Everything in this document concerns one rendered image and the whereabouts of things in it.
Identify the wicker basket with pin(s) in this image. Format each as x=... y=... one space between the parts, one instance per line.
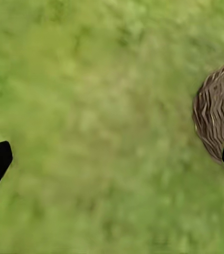
x=208 y=114

